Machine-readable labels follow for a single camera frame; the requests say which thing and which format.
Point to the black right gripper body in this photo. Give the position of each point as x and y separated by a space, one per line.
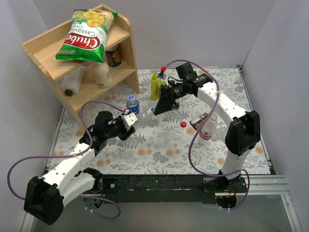
170 97

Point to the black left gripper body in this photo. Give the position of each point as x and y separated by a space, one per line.
125 132

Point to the clear plastic bottle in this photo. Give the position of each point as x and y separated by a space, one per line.
142 120

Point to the blue label water bottle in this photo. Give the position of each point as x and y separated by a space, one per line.
132 104

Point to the red bottle cap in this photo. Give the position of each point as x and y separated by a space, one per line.
183 124

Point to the red label water bottle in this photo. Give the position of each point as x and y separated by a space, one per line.
209 127

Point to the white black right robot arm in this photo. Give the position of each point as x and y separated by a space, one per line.
243 127

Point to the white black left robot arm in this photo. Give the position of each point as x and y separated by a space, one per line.
47 196

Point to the yellow glue bottle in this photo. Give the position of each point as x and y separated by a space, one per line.
154 87

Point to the cream plastic bottle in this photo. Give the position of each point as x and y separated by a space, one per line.
102 74

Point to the clear bottle black cap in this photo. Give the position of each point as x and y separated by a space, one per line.
72 82

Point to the black green product box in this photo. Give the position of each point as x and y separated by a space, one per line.
162 84

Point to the brown snack packet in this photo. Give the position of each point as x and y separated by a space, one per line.
197 122

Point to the floral table mat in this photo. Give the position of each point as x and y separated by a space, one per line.
161 147

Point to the dark orange drink can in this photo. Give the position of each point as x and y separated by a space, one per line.
113 56

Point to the green cassava chips bag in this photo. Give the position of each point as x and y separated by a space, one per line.
87 37

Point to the wooden shelf rack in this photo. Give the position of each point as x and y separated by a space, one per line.
42 49

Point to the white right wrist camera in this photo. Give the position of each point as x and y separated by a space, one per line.
162 76

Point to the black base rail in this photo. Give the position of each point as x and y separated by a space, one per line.
168 188

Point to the aluminium frame rail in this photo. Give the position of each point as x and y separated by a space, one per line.
268 185

